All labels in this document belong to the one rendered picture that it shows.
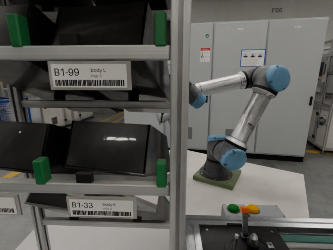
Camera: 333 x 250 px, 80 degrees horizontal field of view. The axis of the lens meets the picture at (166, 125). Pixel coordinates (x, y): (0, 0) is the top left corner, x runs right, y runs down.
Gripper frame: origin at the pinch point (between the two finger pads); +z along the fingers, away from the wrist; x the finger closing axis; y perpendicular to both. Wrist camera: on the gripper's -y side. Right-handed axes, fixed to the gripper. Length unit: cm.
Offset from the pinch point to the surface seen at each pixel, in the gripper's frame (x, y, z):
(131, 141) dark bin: -3.9, -17.9, 29.4
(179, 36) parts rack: -11.3, -31.7, 27.7
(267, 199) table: -45, 55, -11
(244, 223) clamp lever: -26.2, 21.7, 19.3
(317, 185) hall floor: -162, 210, -142
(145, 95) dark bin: -2.3, -18.0, 16.8
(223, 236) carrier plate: -20.9, 27.5, 21.2
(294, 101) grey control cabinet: -145, 148, -253
